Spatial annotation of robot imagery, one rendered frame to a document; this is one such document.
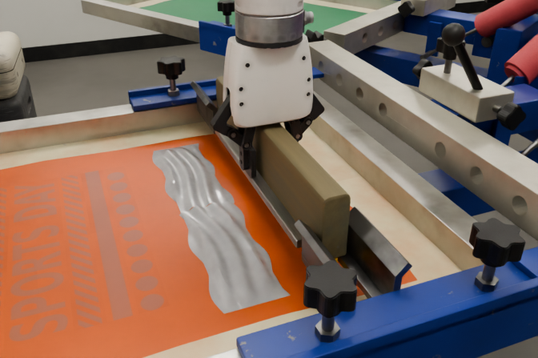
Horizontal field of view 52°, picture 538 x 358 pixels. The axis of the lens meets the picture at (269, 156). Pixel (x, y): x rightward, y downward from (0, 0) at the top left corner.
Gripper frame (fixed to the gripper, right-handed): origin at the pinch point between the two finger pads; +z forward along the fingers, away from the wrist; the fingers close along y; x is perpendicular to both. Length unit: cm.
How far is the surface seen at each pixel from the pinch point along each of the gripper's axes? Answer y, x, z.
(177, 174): 9.9, -9.3, 5.6
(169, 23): -5, -79, 3
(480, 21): -57, -30, -4
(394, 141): -138, -165, 101
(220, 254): 9.6, 9.8, 5.4
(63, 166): 24.4, -18.2, 5.9
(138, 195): 15.7, -6.3, 5.9
